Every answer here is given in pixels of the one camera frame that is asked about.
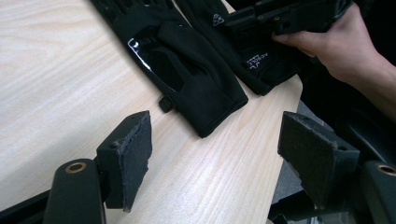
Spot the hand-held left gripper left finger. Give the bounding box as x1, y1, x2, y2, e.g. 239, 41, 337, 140
95, 110, 153, 213

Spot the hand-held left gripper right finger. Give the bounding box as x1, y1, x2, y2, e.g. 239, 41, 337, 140
277, 111, 361, 211

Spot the black glove with white logo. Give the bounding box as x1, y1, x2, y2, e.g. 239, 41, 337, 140
174, 0, 302, 97

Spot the black glove with clip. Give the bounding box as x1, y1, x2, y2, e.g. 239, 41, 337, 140
90, 0, 249, 139

